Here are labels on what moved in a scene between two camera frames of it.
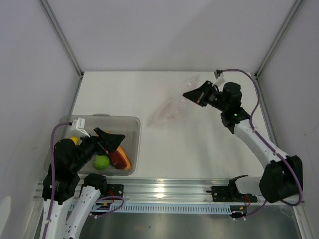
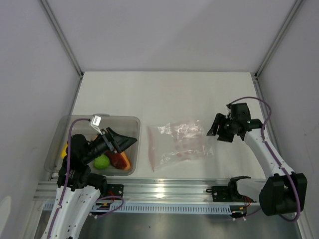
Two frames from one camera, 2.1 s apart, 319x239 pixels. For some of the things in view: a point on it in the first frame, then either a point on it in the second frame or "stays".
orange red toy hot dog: x=118 y=159 stays
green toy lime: x=101 y=162 stays
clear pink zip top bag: x=167 y=108 -> x=173 y=142
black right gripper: x=198 y=96 -> x=219 y=120
